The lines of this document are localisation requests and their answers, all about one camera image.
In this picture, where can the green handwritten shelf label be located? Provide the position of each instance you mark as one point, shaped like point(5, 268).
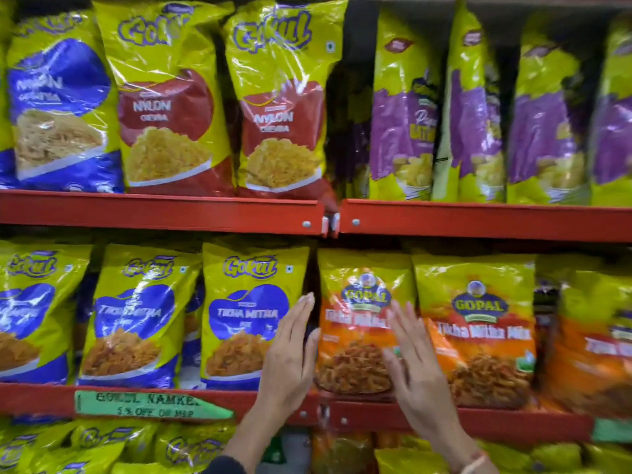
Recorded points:
point(148, 404)
point(612, 430)

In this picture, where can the person's right hand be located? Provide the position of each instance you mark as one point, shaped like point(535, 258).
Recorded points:
point(422, 385)

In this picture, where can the orange Gopal Tikha Mitha Mix packet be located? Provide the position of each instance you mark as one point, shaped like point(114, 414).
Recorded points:
point(479, 340)

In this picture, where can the person's left forearm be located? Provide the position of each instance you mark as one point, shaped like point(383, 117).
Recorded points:
point(247, 434)

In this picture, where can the blue Gokul Tikha Mitha packet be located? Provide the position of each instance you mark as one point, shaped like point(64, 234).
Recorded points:
point(138, 315)

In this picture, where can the red white wrist thread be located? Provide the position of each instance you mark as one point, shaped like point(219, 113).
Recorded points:
point(473, 463)

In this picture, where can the red Gokul Nylon packet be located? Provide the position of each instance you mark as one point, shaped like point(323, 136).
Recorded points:
point(168, 133)
point(281, 133)

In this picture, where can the person's right forearm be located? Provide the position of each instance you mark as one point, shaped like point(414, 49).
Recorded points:
point(490, 468)

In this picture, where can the person's left hand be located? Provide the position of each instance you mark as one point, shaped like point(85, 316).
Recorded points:
point(289, 360)

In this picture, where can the pile of bottom shelf packets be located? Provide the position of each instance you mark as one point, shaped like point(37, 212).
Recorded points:
point(410, 461)

